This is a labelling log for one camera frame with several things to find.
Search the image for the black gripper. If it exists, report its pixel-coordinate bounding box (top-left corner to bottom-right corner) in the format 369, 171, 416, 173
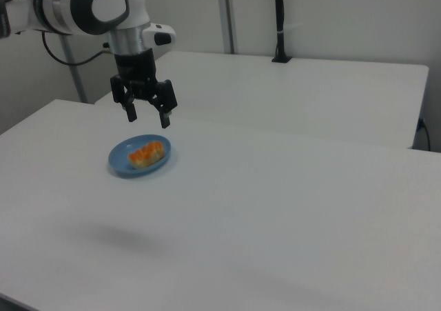
110, 48, 178, 130

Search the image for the bread with orange topping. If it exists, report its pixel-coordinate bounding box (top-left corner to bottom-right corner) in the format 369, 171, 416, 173
127, 140, 165, 170

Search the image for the blue round plate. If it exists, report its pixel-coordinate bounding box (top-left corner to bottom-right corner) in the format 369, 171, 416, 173
107, 134, 172, 179

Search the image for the white side table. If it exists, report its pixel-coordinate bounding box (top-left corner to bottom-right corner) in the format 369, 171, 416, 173
94, 50, 430, 150

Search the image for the grey metal partition post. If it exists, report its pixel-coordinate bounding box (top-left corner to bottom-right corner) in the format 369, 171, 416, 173
58, 34, 89, 104
216, 0, 239, 54

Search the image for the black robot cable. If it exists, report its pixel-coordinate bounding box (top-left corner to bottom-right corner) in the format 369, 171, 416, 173
41, 30, 112, 66

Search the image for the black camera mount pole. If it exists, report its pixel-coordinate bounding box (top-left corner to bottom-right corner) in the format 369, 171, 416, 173
271, 0, 293, 64

